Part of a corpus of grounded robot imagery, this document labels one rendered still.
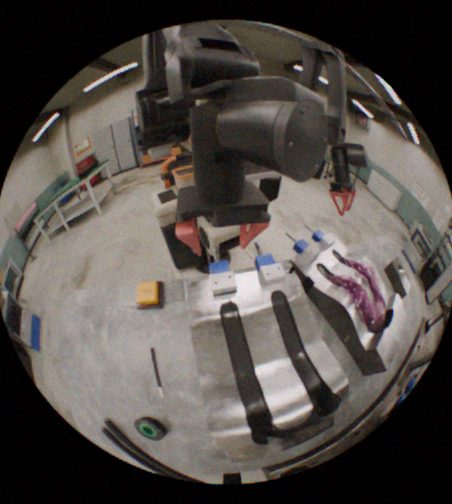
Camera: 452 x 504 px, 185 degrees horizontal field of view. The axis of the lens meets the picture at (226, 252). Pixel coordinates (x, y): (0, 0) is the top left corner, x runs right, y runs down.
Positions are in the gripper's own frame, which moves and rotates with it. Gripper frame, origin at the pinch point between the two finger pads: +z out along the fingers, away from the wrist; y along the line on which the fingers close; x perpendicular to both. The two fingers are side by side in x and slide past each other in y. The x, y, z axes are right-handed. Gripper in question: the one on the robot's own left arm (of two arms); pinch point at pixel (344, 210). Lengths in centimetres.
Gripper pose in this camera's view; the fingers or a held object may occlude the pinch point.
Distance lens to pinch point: 53.9
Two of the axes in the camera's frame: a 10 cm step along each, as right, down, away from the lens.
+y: 8.5, -4.0, 3.4
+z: 2.3, 8.7, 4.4
